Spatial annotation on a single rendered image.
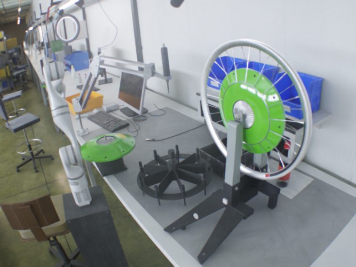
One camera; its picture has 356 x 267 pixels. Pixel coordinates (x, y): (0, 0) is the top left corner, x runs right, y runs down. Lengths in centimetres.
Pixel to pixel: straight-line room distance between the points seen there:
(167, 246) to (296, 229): 52
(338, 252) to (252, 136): 57
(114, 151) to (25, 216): 66
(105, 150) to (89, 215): 34
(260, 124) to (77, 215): 97
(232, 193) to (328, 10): 94
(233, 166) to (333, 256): 53
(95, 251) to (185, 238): 66
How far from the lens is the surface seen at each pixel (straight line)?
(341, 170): 154
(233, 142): 98
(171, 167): 130
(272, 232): 114
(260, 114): 94
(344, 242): 118
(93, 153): 146
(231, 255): 105
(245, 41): 94
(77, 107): 205
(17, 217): 168
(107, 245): 159
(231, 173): 104
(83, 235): 151
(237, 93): 98
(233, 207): 111
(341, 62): 138
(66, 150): 134
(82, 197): 145
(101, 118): 230
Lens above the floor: 173
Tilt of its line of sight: 25 degrees down
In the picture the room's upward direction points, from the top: 6 degrees counter-clockwise
